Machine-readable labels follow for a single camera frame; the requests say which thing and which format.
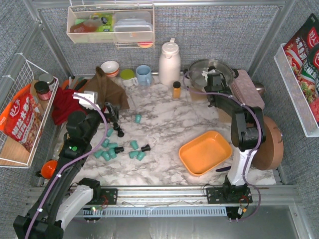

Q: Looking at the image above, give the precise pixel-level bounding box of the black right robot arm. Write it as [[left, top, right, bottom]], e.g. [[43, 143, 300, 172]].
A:
[[204, 70, 266, 202]]

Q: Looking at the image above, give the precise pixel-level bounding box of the white wire basket left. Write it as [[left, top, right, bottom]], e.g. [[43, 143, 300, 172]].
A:
[[0, 53, 59, 168]]

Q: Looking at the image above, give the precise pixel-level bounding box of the brown cardboard piece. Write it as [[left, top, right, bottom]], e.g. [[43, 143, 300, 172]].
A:
[[217, 108, 232, 123]]

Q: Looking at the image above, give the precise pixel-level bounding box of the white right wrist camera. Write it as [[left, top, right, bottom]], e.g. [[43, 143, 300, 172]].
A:
[[201, 69, 216, 79]]

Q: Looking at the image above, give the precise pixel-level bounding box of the purple cable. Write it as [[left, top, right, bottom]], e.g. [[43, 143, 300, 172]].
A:
[[23, 94, 109, 239], [182, 70, 265, 222]]

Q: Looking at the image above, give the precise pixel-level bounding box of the white orange striped bowl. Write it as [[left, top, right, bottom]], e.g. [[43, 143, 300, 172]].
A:
[[100, 61, 119, 77]]

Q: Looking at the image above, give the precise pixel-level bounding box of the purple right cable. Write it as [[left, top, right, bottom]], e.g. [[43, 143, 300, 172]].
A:
[[182, 70, 265, 222]]

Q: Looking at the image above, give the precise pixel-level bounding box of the orange snack bag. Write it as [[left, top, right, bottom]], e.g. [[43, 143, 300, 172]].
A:
[[0, 84, 41, 152]]

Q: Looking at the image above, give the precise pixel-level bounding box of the red cloth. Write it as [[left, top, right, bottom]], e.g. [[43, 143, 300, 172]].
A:
[[51, 87, 87, 125]]

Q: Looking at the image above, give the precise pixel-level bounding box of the green lidded white cup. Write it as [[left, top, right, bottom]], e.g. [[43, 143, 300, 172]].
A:
[[120, 69, 139, 87]]

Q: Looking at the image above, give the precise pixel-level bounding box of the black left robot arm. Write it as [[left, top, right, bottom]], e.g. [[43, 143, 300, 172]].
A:
[[13, 103, 119, 239]]

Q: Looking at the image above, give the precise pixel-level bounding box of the steel pot with lid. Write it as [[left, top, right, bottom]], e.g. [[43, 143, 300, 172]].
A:
[[185, 59, 235, 94]]

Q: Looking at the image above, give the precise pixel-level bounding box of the red jar black lid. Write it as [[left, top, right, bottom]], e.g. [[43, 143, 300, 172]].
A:
[[34, 81, 51, 101]]

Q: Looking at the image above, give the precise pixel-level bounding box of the orange plastic cup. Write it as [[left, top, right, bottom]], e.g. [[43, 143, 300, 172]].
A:
[[40, 160, 57, 179]]

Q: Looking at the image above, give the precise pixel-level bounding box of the white thermos jug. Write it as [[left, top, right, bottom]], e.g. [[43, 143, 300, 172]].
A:
[[159, 38, 181, 86]]

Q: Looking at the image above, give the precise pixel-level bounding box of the small brown cardboard sheet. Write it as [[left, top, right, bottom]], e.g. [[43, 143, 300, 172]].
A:
[[189, 88, 208, 102]]

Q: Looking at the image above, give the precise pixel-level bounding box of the orange plastic basket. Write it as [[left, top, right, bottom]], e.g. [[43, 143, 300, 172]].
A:
[[179, 130, 233, 176]]

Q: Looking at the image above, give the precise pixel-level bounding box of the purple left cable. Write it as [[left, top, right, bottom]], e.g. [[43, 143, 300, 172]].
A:
[[23, 94, 109, 239]]

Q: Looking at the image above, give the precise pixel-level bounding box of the teal coffee capsule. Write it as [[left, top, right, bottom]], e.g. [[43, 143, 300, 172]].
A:
[[93, 149, 104, 159], [135, 114, 142, 123], [137, 151, 146, 161], [106, 128, 114, 137], [101, 138, 110, 148], [129, 151, 139, 159], [130, 140, 139, 150], [108, 148, 117, 159], [101, 151, 111, 161], [108, 143, 118, 149]]

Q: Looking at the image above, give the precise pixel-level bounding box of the blue mug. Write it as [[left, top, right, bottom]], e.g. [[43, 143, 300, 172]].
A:
[[136, 65, 153, 86]]

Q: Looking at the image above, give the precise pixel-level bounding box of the steel round object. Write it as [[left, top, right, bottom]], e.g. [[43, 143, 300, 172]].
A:
[[254, 82, 266, 97]]

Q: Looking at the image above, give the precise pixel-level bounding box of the orange juice bottle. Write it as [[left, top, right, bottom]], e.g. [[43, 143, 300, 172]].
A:
[[172, 81, 181, 99]]

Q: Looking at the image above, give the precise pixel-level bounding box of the pink egg tray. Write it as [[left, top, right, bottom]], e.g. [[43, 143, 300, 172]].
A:
[[230, 69, 265, 110]]

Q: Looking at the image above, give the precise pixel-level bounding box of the black coffee capsule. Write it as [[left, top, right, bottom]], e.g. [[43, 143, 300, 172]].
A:
[[114, 147, 124, 154], [117, 128, 124, 137], [141, 144, 151, 152], [113, 123, 120, 130]]

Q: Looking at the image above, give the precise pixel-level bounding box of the brown cloth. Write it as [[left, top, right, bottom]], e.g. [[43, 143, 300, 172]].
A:
[[84, 67, 130, 110]]

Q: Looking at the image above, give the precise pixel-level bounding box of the glass jar silver lid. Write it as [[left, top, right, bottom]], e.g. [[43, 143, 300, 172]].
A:
[[38, 73, 55, 91]]

